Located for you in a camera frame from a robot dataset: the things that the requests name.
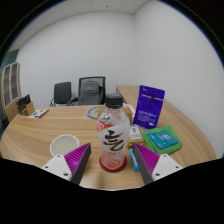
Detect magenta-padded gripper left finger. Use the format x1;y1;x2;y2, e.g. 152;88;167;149
41;142;93;186

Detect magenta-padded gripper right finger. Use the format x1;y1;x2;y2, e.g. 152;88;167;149
132;142;184;186

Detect clear drink bottle black cap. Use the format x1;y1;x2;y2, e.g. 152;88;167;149
96;92;131;172

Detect white cup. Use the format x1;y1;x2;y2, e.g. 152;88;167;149
49;133;81;158

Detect green flat box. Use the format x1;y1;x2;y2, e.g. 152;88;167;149
142;125;184;155

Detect teal card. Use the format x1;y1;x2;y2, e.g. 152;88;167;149
146;129;179;150

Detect flat round red coaster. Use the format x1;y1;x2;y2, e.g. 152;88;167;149
98;154;128;174

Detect paper with round print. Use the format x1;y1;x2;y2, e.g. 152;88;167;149
82;105;106;121

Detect purple standing pouch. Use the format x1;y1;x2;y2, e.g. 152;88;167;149
132;84;166;130

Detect white and green leaflet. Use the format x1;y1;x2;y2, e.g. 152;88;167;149
27;108;50;120

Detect black office chair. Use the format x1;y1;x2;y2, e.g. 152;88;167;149
49;81;76;108

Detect wooden box with dark items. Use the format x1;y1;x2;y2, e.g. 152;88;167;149
15;94;36;117

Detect grey mesh office chair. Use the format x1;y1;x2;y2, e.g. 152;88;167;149
67;76;107;107

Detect wooden shelf unit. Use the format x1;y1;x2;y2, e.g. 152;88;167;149
0;61;22;123

